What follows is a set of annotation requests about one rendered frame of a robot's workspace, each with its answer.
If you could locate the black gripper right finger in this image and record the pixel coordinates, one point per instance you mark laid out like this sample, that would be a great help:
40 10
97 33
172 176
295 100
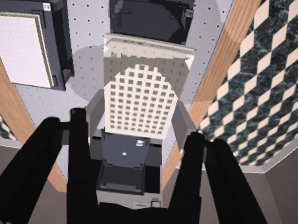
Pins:
234 200

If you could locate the grey flat base plate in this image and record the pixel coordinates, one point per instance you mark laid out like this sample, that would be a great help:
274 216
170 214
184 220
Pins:
89 20

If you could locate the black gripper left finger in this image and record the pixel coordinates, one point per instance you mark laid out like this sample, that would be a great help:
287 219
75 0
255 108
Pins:
22 181

